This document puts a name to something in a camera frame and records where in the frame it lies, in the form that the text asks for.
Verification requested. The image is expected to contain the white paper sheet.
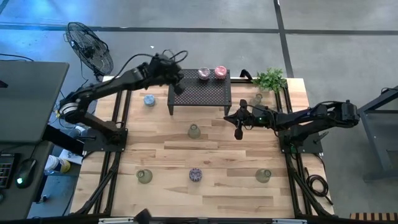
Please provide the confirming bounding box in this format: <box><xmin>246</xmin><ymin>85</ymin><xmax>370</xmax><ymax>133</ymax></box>
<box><xmin>58</xmin><ymin>148</ymin><xmax>84</xmax><ymax>166</ymax></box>

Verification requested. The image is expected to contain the black metal cart frame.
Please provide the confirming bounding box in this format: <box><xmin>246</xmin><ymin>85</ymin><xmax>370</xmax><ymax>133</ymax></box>
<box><xmin>357</xmin><ymin>85</ymin><xmax>398</xmax><ymax>183</ymax></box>

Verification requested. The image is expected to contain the dark purple patterned candle tin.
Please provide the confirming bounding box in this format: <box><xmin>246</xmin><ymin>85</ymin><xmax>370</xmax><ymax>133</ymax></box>
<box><xmin>188</xmin><ymin>167</ymin><xmax>203</xmax><ymax>183</ymax></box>

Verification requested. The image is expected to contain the dark grey desk top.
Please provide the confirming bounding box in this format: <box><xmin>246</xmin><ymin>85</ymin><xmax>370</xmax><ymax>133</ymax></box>
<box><xmin>0</xmin><ymin>141</ymin><xmax>54</xmax><ymax>221</ymax></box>
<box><xmin>0</xmin><ymin>61</ymin><xmax>70</xmax><ymax>144</ymax></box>

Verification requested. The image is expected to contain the maroon patterned candle tin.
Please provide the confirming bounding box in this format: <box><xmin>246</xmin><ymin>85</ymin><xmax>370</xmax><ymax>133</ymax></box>
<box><xmin>197</xmin><ymin>67</ymin><xmax>211</xmax><ymax>81</ymax></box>

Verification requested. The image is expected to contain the black floor fan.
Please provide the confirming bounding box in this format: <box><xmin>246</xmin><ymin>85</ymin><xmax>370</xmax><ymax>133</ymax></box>
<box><xmin>63</xmin><ymin>21</ymin><xmax>114</xmax><ymax>83</ymax></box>

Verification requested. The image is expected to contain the green plant in white pot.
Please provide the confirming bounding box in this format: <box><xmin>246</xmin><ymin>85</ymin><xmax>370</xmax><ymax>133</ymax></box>
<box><xmin>251</xmin><ymin>67</ymin><xmax>288</xmax><ymax>93</ymax></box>

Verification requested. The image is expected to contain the striped wooden board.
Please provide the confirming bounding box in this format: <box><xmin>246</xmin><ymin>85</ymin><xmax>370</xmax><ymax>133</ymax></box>
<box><xmin>349</xmin><ymin>212</ymin><xmax>398</xmax><ymax>222</ymax></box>

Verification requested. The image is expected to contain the white and yellow canister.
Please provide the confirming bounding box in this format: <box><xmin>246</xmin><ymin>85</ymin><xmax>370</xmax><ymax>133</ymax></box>
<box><xmin>44</xmin><ymin>154</ymin><xmax>72</xmax><ymax>174</ymax></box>

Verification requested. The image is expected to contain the black perforated metal shelf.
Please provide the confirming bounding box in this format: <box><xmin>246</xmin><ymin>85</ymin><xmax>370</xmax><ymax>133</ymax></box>
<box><xmin>167</xmin><ymin>68</ymin><xmax>233</xmax><ymax>117</ymax></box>

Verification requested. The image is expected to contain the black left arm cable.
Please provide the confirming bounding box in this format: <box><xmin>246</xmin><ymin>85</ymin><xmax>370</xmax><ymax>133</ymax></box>
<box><xmin>112</xmin><ymin>49</ymin><xmax>189</xmax><ymax>82</ymax></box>

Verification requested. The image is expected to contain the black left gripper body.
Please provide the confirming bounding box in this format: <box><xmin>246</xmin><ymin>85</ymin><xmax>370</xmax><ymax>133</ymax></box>
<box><xmin>148</xmin><ymin>53</ymin><xmax>184</xmax><ymax>86</ymax></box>

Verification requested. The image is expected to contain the black metal table frame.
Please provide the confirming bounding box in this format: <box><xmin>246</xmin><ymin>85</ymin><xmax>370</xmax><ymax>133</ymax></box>
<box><xmin>72</xmin><ymin>74</ymin><xmax>336</xmax><ymax>218</ymax></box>

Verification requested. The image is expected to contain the clear glass candlestick holder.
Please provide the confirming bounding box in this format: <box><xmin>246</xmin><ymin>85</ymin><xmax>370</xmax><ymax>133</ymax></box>
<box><xmin>136</xmin><ymin>169</ymin><xmax>154</xmax><ymax>185</ymax></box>
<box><xmin>251</xmin><ymin>93</ymin><xmax>264</xmax><ymax>107</ymax></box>
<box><xmin>187</xmin><ymin>123</ymin><xmax>201</xmax><ymax>140</ymax></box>
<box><xmin>255</xmin><ymin>168</ymin><xmax>272</xmax><ymax>184</ymax></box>

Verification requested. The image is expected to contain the black backlit keyboard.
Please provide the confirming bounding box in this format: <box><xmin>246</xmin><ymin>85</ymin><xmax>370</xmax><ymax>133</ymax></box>
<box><xmin>0</xmin><ymin>152</ymin><xmax>16</xmax><ymax>190</ymax></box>

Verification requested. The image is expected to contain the white metal bracket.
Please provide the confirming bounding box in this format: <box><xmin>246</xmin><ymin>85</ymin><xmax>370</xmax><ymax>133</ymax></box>
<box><xmin>272</xmin><ymin>218</ymin><xmax>308</xmax><ymax>224</ymax></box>
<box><xmin>98</xmin><ymin>217</ymin><xmax>134</xmax><ymax>224</ymax></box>

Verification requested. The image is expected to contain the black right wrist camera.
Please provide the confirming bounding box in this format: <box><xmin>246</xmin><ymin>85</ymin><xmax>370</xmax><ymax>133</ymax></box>
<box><xmin>252</xmin><ymin>105</ymin><xmax>266</xmax><ymax>118</ymax></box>

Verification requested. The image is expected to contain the pink patterned candle tin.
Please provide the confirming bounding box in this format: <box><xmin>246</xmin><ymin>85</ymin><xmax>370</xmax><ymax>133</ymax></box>
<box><xmin>214</xmin><ymin>65</ymin><xmax>228</xmax><ymax>80</ymax></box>

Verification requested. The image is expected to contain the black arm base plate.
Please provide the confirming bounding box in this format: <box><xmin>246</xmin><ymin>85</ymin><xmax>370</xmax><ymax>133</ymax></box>
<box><xmin>83</xmin><ymin>128</ymin><xmax>129</xmax><ymax>153</ymax></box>
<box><xmin>279</xmin><ymin>129</ymin><xmax>324</xmax><ymax>154</ymax></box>

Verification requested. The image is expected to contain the black computer mouse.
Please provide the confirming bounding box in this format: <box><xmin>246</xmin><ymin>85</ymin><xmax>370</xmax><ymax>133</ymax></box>
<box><xmin>15</xmin><ymin>158</ymin><xmax>37</xmax><ymax>189</ymax></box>

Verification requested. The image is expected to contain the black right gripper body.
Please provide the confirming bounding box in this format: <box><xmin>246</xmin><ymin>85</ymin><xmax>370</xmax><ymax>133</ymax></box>
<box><xmin>234</xmin><ymin>100</ymin><xmax>276</xmax><ymax>140</ymax></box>

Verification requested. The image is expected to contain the black coiled floor cable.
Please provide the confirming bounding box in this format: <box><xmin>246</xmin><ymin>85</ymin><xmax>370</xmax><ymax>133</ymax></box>
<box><xmin>304</xmin><ymin>166</ymin><xmax>334</xmax><ymax>206</ymax></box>

